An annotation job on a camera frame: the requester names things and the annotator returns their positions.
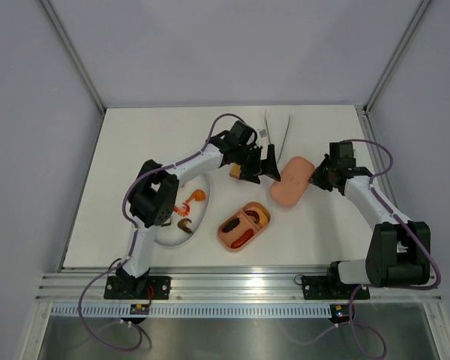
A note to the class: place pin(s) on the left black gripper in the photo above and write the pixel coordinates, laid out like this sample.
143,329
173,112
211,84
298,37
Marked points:
265,167

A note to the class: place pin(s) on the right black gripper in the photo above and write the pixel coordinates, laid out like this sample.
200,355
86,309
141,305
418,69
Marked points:
316,178

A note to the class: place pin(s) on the pink lunch box lid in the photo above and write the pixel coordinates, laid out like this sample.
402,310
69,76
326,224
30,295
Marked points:
294,181

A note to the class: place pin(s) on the orange bread roll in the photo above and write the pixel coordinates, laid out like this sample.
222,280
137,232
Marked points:
263,218

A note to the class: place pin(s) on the metal food tongs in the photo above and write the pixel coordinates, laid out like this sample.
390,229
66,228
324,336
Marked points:
277,129

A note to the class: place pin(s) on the brown sea cucumber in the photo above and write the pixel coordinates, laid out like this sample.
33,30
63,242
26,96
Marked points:
236,224

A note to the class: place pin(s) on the red sausage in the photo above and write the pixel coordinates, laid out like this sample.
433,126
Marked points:
243,239

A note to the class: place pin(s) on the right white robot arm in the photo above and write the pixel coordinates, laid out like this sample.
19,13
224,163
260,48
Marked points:
399,253

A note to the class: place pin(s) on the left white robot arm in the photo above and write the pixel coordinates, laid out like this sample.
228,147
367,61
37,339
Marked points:
149,201

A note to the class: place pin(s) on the yellow rectangular box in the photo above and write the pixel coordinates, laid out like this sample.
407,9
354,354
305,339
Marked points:
235,171

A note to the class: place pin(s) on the pink lunch box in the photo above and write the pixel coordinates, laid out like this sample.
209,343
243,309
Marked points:
226,239

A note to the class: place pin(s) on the white oval plate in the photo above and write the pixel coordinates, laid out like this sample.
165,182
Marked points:
169,235

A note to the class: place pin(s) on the red shrimp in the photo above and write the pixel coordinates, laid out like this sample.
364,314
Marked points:
183,210

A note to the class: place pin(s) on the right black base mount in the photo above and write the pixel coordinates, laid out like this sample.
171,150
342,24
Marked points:
321,288

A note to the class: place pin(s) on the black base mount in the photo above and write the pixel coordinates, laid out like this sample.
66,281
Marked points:
321,288
152,287

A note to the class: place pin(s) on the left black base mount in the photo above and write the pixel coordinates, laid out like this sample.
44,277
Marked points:
152,287

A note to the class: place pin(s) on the right aluminium frame post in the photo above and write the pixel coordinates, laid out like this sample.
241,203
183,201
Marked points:
397,53

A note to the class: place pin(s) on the aluminium frame post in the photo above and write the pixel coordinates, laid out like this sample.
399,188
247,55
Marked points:
397,53
70,50

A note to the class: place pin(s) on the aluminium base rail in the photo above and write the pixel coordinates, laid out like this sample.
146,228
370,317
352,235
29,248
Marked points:
222,284

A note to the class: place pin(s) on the white slotted cable duct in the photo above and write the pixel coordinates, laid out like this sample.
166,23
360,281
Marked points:
216,311

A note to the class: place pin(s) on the left aluminium frame post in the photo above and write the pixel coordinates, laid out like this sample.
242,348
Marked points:
70,50

